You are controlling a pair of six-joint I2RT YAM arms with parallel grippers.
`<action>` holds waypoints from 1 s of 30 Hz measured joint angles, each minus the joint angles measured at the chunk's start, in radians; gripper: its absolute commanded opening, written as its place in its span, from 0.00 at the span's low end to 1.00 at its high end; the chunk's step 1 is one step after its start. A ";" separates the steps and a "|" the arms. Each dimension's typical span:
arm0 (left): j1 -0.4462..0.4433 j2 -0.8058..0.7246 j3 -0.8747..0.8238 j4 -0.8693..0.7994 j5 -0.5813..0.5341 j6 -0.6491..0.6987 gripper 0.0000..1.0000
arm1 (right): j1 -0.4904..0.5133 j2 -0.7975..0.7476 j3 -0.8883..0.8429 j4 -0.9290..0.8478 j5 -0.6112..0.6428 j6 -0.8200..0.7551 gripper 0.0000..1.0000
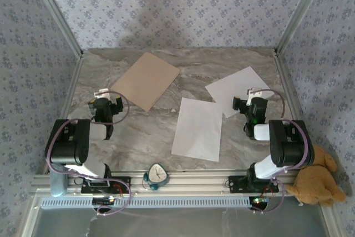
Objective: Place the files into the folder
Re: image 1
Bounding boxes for white paper sheet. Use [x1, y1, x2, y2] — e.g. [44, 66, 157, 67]
[204, 66, 271, 119]
[171, 97, 224, 163]

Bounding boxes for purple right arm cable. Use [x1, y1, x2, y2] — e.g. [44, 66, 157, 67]
[253, 89, 311, 215]

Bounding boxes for small circuit board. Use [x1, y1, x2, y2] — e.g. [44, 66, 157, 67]
[93, 196, 116, 204]
[249, 196, 270, 205]

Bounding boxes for brown paper folder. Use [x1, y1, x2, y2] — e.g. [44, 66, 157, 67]
[110, 52, 180, 112]

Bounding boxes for aluminium corner post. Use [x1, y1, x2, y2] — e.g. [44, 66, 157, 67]
[273, 0, 332, 57]
[26, 0, 84, 58]

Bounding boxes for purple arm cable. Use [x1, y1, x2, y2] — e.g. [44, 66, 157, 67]
[45, 91, 133, 217]
[253, 89, 311, 215]

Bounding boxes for brown plush dog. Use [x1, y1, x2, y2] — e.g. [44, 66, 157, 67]
[285, 144, 347, 207]

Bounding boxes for grey slotted cable duct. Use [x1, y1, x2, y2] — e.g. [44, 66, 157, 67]
[40, 196, 250, 209]

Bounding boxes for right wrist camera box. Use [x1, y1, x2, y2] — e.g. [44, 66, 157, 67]
[246, 87, 263, 104]

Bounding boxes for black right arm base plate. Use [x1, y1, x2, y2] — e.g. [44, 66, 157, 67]
[227, 175, 279, 193]

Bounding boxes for grey metal panel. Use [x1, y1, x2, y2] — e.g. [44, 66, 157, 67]
[22, 206, 333, 237]

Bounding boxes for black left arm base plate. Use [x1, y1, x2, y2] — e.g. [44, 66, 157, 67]
[81, 176, 131, 194]

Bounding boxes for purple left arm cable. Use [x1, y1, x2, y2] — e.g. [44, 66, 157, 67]
[45, 91, 133, 217]

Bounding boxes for aluminium side rail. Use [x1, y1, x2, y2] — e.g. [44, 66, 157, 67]
[273, 52, 306, 127]
[41, 53, 85, 175]

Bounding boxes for aluminium frame rail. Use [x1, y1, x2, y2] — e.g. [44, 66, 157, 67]
[30, 169, 300, 196]

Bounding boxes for teal alarm clock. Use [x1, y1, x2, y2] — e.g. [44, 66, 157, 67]
[143, 163, 171, 192]

